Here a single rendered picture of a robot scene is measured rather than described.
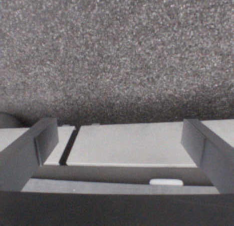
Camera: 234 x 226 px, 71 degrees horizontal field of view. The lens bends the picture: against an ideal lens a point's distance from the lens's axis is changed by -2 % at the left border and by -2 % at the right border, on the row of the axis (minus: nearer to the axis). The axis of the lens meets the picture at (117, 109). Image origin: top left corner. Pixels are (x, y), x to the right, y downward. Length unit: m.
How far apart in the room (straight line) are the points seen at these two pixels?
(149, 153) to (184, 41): 0.55
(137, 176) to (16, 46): 0.93
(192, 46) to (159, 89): 0.28
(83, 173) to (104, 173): 0.08
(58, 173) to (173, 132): 0.48
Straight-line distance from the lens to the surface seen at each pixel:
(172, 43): 0.89
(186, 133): 0.16
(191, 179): 0.62
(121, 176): 0.63
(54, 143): 0.17
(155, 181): 0.59
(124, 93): 1.02
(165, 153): 0.64
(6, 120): 1.43
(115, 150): 0.67
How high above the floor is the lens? 0.83
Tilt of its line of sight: 49 degrees down
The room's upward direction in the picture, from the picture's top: 168 degrees counter-clockwise
